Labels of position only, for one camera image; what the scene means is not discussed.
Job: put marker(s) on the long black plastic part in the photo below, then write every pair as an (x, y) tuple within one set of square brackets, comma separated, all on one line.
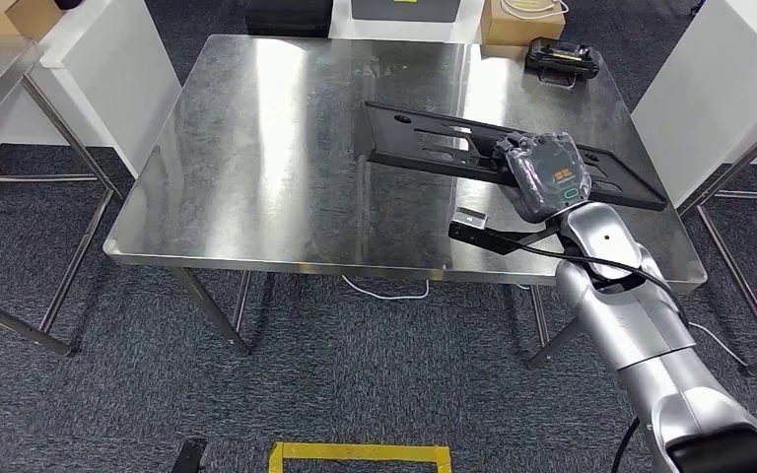
[(385, 140)]

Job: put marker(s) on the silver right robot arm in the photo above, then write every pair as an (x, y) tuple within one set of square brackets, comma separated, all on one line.
[(633, 320)]

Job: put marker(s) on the large stainless steel workbench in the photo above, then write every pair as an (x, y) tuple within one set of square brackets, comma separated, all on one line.
[(254, 163)]

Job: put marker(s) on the white box stand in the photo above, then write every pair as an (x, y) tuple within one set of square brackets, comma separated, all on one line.
[(340, 29)]

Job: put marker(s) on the yellow floor tape square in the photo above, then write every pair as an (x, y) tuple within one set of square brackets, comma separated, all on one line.
[(352, 452)]

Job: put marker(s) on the black equipment case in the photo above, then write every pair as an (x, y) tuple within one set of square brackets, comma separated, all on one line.
[(287, 16)]

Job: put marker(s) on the cardboard box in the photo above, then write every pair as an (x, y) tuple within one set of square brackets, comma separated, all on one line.
[(522, 31), (26, 16)]

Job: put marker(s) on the black remote controller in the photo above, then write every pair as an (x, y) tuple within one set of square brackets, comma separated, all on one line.
[(561, 59)]

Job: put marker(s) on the white partition panel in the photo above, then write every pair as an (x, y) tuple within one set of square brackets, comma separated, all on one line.
[(111, 78), (711, 98)]

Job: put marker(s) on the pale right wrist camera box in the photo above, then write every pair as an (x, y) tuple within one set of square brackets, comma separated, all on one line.
[(471, 218)]

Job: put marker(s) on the black right wrist camera bracket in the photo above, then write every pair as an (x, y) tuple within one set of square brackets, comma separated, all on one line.
[(483, 239)]

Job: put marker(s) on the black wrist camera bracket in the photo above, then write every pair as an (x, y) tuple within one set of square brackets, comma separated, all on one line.
[(483, 239), (189, 457)]

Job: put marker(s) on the black left wrist camera bracket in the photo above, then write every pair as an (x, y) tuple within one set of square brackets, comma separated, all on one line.
[(189, 457)]

